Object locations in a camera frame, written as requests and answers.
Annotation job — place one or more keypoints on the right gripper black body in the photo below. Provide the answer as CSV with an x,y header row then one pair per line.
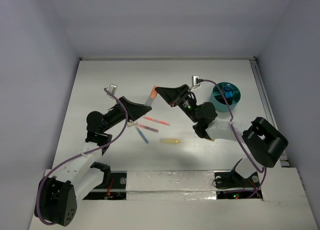
x,y
187,105

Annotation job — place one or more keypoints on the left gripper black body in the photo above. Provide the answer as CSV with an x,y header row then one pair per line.
x,y
125,108

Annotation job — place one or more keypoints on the grey marker orange tip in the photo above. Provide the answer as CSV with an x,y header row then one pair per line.
x,y
150,100

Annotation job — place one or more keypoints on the thin pink purple pen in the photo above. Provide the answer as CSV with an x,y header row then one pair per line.
x,y
148,128

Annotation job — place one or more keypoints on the yellow translucent marker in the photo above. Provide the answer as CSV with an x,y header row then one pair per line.
x,y
171,141

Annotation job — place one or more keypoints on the blue black highlighter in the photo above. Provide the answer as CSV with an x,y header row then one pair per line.
x,y
228,95

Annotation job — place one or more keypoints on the orange marker cap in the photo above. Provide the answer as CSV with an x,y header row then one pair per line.
x,y
154,92

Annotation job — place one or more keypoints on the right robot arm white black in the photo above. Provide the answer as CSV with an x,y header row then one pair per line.
x,y
260,141

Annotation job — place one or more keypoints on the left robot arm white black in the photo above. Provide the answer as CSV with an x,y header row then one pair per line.
x,y
60,191

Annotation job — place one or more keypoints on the thin orange pen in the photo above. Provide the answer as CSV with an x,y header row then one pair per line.
x,y
156,120

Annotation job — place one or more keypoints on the thin blue pen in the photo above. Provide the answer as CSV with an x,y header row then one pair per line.
x,y
142,135

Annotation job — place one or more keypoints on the teal round pen holder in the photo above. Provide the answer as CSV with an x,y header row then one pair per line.
x,y
217,99

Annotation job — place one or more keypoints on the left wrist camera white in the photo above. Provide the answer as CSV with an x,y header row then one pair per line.
x,y
111,90

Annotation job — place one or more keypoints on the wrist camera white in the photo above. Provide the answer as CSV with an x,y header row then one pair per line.
x,y
195,82
111,90

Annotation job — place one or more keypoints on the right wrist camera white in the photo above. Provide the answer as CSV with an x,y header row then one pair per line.
x,y
195,82

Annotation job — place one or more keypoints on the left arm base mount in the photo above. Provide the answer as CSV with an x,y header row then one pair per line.
x,y
115,189

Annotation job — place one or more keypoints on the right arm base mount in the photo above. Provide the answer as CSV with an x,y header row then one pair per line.
x,y
230,185

